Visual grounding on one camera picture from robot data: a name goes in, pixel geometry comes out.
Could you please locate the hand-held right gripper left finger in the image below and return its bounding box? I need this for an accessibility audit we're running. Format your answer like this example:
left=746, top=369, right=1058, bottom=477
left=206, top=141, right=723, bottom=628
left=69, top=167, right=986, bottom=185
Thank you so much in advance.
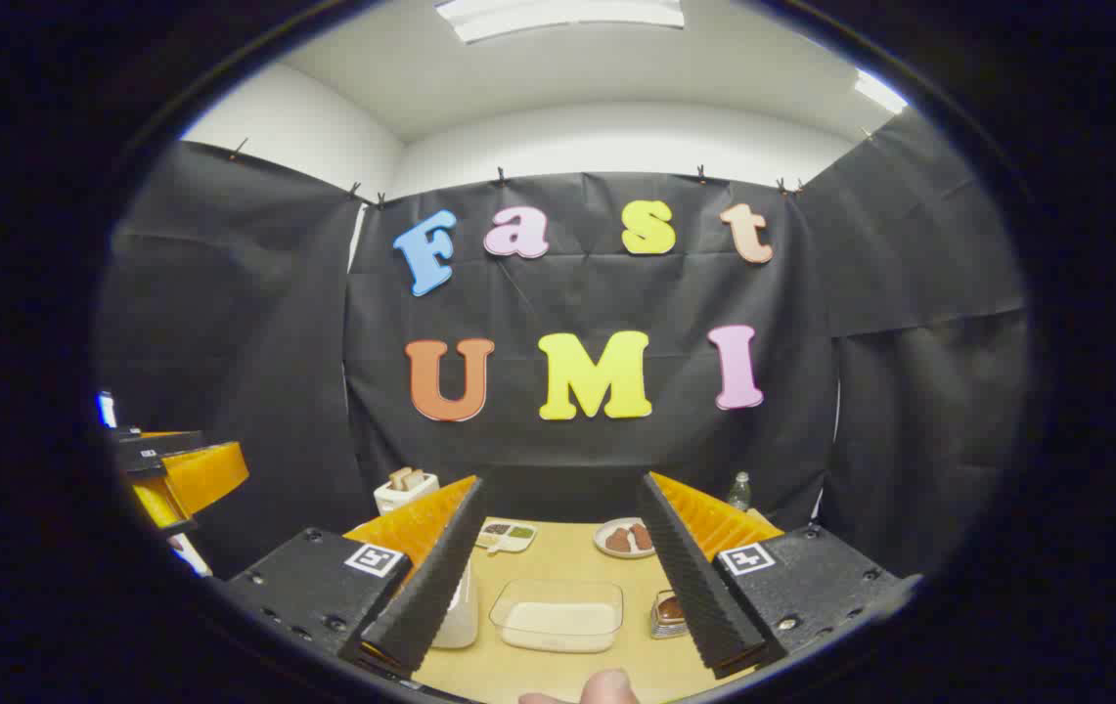
left=225, top=476, right=488, bottom=681

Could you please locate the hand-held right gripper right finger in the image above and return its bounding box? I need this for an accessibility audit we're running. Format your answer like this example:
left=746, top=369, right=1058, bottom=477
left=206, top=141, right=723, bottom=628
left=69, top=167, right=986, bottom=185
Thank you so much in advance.
left=638, top=472, right=911, bottom=681

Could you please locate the white rice cooker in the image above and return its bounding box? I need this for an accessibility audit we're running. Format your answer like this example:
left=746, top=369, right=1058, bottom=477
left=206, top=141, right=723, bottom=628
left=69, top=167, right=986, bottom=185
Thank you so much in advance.
left=430, top=557, right=480, bottom=650

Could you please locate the metal chopstick holder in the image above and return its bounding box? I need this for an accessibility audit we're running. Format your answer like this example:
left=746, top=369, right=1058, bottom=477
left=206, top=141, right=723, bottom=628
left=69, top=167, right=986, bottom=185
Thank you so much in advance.
left=650, top=590, right=692, bottom=640

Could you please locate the white rice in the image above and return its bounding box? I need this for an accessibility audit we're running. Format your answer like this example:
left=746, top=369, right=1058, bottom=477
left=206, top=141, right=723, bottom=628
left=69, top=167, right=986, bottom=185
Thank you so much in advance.
left=502, top=601, right=617, bottom=652

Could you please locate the small divided sauce dish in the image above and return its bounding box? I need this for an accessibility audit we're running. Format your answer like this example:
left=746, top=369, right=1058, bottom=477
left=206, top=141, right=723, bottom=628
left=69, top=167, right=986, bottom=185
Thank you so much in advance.
left=475, top=521, right=537, bottom=555

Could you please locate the white round plate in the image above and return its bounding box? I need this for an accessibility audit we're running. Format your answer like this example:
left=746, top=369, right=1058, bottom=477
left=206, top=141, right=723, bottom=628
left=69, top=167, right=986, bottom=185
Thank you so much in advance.
left=594, top=517, right=657, bottom=559

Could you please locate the white toaster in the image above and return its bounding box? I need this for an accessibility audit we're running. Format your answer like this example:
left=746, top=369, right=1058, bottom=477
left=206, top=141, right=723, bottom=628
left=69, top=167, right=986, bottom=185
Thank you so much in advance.
left=374, top=472, right=440, bottom=516

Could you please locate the clear plastic container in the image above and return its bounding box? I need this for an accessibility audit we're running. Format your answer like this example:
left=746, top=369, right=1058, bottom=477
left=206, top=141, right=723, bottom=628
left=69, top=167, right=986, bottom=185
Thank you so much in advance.
left=489, top=579, right=625, bottom=654

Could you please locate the black backdrop cloth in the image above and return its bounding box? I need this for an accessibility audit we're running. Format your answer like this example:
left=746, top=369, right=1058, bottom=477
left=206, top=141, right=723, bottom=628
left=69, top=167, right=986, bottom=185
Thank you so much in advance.
left=93, top=108, right=1033, bottom=578

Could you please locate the small ceiling light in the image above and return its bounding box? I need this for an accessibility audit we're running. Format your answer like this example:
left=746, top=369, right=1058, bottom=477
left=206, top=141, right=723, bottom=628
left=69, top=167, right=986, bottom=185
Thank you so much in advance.
left=853, top=68, right=909, bottom=115

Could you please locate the long ceiling light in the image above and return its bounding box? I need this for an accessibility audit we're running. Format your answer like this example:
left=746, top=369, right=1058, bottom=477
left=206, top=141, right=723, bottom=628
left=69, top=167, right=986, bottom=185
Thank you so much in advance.
left=435, top=0, right=686, bottom=45

